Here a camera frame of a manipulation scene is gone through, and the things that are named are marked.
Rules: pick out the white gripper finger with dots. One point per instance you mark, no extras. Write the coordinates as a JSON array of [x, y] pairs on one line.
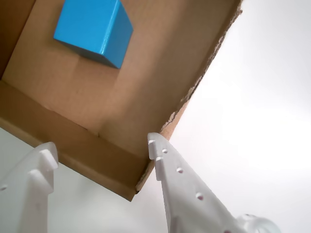
[[22, 201], [189, 206]]

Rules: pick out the blue cube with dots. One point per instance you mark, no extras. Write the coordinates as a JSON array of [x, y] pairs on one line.
[[85, 24]]

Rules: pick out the brown cardboard box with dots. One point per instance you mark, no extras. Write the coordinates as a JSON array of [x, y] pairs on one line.
[[145, 72]]

